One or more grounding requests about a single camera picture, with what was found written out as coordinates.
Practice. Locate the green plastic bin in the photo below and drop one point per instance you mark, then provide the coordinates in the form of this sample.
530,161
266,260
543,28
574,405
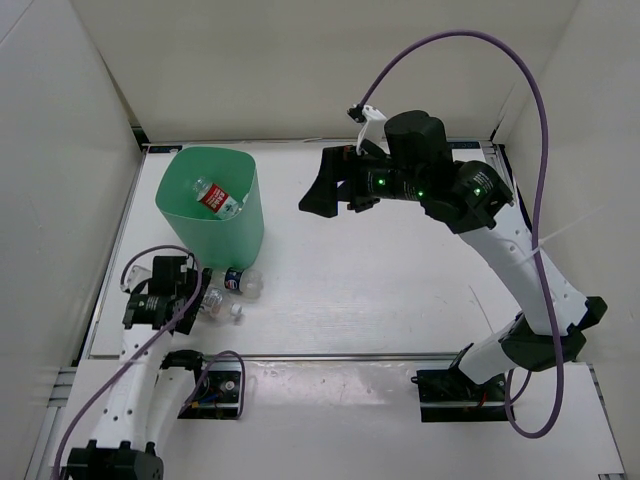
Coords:
216,242

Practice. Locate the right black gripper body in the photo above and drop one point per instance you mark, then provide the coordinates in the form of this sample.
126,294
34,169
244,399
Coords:
381,180

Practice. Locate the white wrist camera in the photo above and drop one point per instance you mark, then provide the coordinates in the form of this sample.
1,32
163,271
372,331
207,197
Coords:
371,122
135,277

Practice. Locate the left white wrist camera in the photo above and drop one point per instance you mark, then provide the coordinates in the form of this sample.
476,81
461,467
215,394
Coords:
135,277

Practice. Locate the Pepsi label plastic bottle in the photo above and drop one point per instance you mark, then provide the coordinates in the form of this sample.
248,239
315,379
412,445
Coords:
245,282

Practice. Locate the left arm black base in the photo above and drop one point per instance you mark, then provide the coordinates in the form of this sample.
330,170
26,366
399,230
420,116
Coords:
219,391

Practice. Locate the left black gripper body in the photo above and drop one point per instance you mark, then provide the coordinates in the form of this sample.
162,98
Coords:
188,289

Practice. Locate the red label plastic bottle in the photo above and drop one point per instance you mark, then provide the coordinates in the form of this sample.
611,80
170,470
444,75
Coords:
215,199

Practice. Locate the blue white label clear bottle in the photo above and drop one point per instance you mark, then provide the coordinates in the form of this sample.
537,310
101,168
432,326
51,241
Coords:
218,306

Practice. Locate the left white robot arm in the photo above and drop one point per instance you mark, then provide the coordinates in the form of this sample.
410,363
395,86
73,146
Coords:
119,431

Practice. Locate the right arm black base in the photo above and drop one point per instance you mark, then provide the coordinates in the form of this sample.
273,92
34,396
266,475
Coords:
448,397

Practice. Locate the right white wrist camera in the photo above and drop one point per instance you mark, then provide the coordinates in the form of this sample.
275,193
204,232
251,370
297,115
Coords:
371,122

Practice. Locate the white cable tie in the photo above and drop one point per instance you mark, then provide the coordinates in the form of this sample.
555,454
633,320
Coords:
570,239

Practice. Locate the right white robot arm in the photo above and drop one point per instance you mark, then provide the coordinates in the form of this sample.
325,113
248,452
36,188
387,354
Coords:
473,201

